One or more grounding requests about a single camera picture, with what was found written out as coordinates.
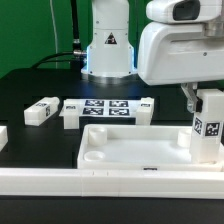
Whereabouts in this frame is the thin white cable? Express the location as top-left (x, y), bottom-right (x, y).
top-left (49, 0), bottom-right (59, 70)

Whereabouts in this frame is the white desk top tray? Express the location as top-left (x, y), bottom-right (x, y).
top-left (77, 124), bottom-right (224, 172)

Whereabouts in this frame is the black cable with connector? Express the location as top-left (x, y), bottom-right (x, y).
top-left (30, 0), bottom-right (88, 70)

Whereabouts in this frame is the white block at left edge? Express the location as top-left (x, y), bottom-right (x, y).
top-left (0, 126), bottom-right (8, 151)

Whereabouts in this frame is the white front barrier rail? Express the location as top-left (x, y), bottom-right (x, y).
top-left (0, 168), bottom-right (224, 199)

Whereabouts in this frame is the white sheet with fiducial markers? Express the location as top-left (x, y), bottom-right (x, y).
top-left (60, 99), bottom-right (140, 117)

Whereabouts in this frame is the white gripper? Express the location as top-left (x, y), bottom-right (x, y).
top-left (137, 22), bottom-right (224, 113)

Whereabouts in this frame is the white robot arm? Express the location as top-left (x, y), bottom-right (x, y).
top-left (82, 0), bottom-right (224, 112)

